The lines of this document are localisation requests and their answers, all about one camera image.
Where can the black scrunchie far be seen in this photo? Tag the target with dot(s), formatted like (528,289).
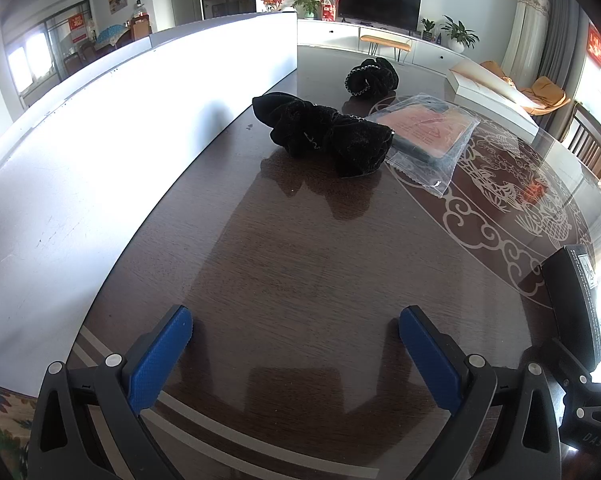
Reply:
(373,78)

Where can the white tv console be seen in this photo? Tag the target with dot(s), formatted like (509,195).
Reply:
(344,36)

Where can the white flat box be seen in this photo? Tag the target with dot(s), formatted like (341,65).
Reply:
(483,92)

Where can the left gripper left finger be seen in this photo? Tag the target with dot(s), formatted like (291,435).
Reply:
(64,443)

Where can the small wooden bench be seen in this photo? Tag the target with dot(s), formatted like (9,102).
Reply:
(374,45)

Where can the black scrunchie near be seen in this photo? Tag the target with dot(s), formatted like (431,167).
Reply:
(349,145)

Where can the black television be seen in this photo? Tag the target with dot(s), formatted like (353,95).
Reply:
(402,14)

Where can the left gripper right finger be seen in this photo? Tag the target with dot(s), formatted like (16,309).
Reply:
(524,443)

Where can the floral cloth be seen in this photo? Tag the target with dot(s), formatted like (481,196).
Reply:
(17,413)

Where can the black patterned box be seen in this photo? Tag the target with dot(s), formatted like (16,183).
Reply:
(571,284)

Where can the wooden chair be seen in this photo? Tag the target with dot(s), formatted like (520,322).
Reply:
(582,137)

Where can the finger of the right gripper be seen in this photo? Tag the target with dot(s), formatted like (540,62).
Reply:
(582,398)

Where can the pink item in bag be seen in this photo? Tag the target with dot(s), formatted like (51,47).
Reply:
(429,137)

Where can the orange lounge chair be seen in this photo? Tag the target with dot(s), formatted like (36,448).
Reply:
(545,95)

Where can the red flower vase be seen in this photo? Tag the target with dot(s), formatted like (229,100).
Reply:
(273,5)

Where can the potted green plant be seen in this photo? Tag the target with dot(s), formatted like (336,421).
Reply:
(459,37)

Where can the black scrunchie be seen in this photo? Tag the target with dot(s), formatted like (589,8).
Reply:
(349,145)
(373,78)

